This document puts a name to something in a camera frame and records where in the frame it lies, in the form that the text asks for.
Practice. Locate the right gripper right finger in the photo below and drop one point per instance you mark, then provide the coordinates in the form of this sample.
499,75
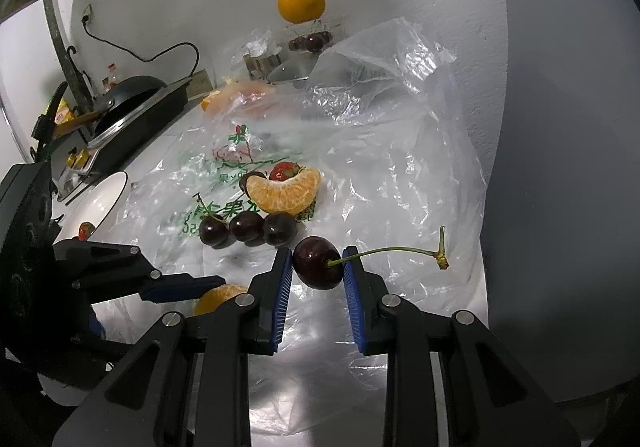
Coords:
490,399

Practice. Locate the peeled orange half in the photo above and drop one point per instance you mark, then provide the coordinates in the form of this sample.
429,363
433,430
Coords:
220,101

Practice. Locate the red cap sauce bottle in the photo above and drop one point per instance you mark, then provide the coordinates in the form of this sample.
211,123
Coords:
113,77

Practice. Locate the yellow oil bottle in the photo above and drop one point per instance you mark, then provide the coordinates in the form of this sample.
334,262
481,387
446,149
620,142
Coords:
64,113

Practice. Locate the clear plastic bag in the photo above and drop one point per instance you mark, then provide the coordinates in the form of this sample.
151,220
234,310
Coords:
381,120

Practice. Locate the bagged steel cups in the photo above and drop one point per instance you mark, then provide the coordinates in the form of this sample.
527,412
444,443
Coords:
255,55

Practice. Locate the dark cherry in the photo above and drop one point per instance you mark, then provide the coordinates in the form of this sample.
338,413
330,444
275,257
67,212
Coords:
319,266
279,229
247,227
245,177
213,230

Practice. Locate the black umbrella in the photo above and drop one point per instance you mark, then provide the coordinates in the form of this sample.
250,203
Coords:
80,79

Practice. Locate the tangerine segment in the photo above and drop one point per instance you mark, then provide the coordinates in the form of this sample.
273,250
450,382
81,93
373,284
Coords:
293,196
212,299

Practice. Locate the strawberry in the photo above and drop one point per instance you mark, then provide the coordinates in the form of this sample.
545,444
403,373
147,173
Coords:
85,231
284,170

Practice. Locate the steel pot with lid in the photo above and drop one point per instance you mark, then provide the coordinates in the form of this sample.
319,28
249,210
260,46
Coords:
296,69

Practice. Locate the whole orange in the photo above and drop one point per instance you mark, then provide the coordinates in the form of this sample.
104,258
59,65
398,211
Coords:
298,11

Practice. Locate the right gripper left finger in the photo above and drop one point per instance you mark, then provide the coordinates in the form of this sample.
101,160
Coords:
185,382

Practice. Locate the orange peel with strawberry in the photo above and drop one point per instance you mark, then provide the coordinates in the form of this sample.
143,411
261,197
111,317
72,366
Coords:
252,97

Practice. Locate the white round plate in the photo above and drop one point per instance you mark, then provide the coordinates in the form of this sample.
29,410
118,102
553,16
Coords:
99,207

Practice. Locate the induction cooker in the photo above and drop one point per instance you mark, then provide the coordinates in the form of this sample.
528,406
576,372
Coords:
105,153

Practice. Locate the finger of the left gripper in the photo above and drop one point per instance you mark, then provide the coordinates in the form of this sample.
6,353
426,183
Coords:
74,250
157,288

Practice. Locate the wall socket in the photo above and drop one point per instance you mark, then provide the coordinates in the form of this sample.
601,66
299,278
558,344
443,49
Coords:
87,15

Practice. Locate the black wok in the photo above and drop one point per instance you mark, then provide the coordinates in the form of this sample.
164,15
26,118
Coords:
114,105

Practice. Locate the glass container with fruit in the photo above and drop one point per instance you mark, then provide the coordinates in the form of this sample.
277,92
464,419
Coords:
317,37

